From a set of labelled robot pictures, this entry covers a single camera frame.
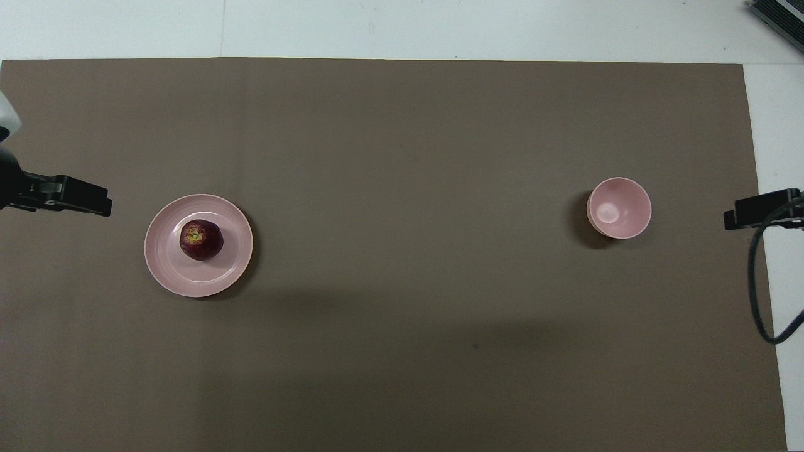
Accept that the pink plate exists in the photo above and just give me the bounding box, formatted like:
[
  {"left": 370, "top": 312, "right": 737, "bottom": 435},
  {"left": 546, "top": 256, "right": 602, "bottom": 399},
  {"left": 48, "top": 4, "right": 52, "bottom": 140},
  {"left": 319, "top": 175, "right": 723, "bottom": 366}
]
[{"left": 144, "top": 194, "right": 254, "bottom": 298}]

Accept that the dark red apple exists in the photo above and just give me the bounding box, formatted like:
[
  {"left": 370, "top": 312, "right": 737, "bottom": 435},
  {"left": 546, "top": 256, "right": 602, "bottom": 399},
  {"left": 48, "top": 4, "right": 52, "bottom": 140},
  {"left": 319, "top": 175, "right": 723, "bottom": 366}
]
[{"left": 180, "top": 220, "right": 224, "bottom": 261}]

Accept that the brown table mat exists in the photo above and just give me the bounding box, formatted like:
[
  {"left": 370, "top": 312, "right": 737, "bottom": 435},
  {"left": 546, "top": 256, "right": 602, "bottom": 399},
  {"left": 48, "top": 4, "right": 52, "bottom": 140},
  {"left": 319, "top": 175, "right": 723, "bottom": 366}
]
[{"left": 0, "top": 58, "right": 789, "bottom": 452}]

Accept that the pink bowl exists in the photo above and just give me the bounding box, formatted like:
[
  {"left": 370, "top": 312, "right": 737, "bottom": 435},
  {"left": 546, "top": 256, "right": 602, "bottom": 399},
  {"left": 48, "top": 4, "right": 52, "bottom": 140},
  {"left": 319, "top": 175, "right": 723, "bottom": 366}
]
[{"left": 587, "top": 177, "right": 653, "bottom": 240}]

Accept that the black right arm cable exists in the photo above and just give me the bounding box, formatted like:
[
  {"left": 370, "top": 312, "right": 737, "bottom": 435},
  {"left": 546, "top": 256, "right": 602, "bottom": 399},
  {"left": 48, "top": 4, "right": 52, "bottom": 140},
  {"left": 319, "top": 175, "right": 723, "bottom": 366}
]
[{"left": 747, "top": 195, "right": 804, "bottom": 345}]

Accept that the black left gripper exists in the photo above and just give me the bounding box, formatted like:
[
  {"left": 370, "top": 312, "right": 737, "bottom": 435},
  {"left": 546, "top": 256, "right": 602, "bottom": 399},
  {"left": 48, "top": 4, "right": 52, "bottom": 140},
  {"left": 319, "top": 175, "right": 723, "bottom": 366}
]
[{"left": 0, "top": 148, "right": 113, "bottom": 218}]

